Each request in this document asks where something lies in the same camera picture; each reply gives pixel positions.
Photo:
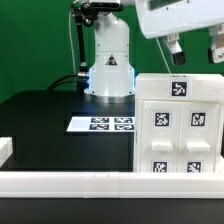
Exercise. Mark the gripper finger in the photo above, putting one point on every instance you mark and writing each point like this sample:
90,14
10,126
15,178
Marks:
172,43
216,51

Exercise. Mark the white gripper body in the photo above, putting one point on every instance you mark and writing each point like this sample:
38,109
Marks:
178,17

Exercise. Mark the white cabinet top box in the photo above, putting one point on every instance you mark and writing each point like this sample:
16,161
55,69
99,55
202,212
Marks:
183,87

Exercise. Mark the white cabinet body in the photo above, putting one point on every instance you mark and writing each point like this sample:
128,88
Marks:
138,134

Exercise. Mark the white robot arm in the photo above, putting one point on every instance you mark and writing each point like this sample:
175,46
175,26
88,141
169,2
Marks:
104,38

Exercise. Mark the white marker base sheet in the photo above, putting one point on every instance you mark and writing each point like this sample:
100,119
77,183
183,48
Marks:
101,124

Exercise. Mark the white U-shaped fence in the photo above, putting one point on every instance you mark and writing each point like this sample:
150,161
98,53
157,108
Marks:
105,185

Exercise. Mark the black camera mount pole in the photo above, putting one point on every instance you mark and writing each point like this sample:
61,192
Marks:
83,15

